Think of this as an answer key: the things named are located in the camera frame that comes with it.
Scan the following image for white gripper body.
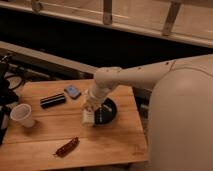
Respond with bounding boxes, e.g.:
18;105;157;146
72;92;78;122
83;84;110;112

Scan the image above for translucent plastic cup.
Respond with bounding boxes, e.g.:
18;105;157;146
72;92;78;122
10;103;35;128

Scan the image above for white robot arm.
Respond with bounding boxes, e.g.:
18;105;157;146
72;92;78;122
83;54;213;171

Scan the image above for black ceramic bowl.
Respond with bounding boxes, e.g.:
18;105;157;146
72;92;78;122
95;98;117;125

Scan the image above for small blue block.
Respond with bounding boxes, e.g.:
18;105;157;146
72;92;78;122
64;85;81;99

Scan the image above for black rectangular bar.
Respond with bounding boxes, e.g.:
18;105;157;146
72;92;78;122
40;93;66;109

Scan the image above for metal bracket middle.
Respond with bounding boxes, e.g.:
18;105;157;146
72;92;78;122
102;0;112;25

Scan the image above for metal bracket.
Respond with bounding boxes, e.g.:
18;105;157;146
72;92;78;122
102;0;112;25
31;0;43;12
162;0;182;36

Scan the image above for black camera tripod stand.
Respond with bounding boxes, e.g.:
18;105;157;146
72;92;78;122
0;57;19;145

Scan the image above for black cable on left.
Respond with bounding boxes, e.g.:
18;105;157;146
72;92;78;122
4;73;26;91

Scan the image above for metal bracket left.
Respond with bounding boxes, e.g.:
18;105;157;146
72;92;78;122
31;0;43;12

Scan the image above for metal bracket right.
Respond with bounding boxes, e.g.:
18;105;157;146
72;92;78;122
162;0;182;36

